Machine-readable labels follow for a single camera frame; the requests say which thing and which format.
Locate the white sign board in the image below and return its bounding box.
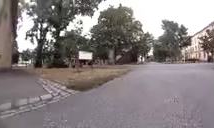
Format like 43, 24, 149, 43
77, 50, 94, 69

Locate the dry grass patch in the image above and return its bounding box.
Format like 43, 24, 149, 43
36, 65, 133, 93

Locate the grey asphalt road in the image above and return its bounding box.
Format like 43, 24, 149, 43
0, 62, 214, 128

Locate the trees before pale building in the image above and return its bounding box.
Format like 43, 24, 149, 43
198, 29, 214, 63

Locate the cobblestone kerb strip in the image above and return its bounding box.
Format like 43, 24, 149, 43
0, 78, 80, 120

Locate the tan building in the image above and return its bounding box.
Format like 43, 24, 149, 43
0, 0, 20, 72

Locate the dark tree cluster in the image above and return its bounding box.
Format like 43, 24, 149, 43
152, 19, 193, 64

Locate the group of large trees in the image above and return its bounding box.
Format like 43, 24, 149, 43
17, 0, 155, 70

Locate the grey asphalt side path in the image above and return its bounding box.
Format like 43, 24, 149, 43
0, 69, 51, 107

